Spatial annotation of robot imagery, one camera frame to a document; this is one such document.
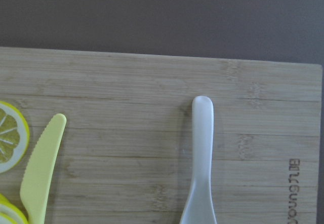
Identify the white plastic spoon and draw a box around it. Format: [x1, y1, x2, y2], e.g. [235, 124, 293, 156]
[180, 96, 217, 223]

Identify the bamboo cutting board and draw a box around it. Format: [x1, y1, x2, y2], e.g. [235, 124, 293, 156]
[1, 47, 322, 223]

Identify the yellow plastic knife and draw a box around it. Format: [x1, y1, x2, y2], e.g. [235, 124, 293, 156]
[20, 114, 66, 223]

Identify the lemon slice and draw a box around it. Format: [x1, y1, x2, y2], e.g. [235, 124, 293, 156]
[0, 213, 17, 224]
[1, 194, 28, 224]
[1, 101, 30, 173]

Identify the lower lemon slice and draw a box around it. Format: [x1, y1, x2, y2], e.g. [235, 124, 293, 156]
[1, 194, 28, 224]

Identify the bottom lemon slice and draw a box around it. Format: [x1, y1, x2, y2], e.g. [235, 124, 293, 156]
[0, 213, 17, 224]

